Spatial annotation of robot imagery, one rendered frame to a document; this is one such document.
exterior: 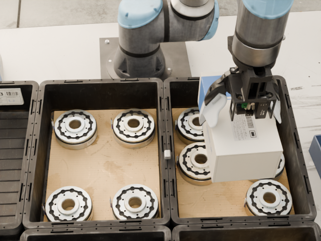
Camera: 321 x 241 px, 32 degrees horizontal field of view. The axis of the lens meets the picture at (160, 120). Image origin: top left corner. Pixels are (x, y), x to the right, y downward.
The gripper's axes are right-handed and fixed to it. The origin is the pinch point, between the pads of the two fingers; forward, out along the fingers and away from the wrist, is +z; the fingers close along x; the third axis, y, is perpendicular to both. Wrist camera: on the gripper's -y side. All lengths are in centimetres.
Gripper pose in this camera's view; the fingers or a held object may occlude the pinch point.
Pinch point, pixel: (238, 118)
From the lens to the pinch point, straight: 108.8
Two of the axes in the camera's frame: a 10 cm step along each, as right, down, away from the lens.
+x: 10.0, -0.7, 0.7
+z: -0.1, 6.1, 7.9
